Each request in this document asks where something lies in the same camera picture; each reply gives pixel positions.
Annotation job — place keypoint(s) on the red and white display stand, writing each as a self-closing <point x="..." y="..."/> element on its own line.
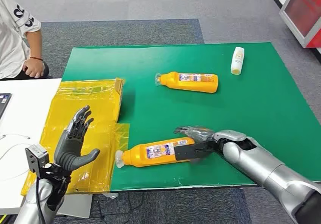
<point x="303" y="9"/>

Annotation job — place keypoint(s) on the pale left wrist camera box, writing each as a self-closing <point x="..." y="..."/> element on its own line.
<point x="35" y="157"/>

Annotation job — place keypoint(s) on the person's hand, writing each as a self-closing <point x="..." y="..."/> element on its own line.
<point x="34" y="68"/>

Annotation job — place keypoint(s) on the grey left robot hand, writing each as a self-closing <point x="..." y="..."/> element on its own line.
<point x="68" y="152"/>

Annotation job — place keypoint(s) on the seated person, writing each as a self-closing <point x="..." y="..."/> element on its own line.
<point x="10" y="42"/>

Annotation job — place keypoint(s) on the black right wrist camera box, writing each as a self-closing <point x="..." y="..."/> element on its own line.
<point x="188" y="152"/>

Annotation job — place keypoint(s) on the white table base plate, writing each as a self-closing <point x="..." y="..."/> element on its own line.
<point x="80" y="206"/>

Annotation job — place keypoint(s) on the small white bottle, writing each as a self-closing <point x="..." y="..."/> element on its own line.
<point x="237" y="61"/>

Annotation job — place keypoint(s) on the yellow plastic-wrapped flat cardboard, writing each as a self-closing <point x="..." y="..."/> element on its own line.
<point x="95" y="109"/>

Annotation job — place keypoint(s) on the orange bottle with clear cap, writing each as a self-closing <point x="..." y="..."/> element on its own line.
<point x="140" y="156"/>
<point x="191" y="86"/>

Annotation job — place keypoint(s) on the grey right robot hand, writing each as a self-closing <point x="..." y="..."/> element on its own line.
<point x="198" y="133"/>

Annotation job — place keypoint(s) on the green table mat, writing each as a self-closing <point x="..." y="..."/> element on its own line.
<point x="250" y="116"/>

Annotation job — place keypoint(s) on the person's forearm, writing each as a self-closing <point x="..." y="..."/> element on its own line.
<point x="35" y="46"/>

